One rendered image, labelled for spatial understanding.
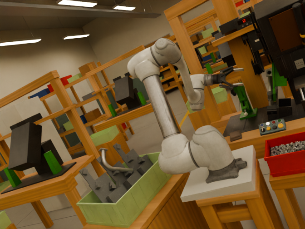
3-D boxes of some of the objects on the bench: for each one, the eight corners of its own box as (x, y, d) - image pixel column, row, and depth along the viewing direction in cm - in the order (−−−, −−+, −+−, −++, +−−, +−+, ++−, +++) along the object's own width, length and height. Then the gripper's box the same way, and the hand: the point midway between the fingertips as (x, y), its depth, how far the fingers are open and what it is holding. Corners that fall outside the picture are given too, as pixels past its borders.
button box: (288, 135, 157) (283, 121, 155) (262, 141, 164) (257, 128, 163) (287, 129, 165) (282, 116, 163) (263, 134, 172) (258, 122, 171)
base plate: (426, 91, 134) (425, 87, 134) (222, 140, 190) (221, 137, 190) (395, 72, 169) (394, 69, 169) (231, 118, 225) (230, 116, 225)
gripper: (210, 91, 190) (242, 88, 180) (212, 63, 198) (243, 59, 189) (213, 96, 196) (243, 94, 186) (214, 68, 205) (244, 65, 195)
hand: (241, 77), depth 188 cm, fingers open, 12 cm apart
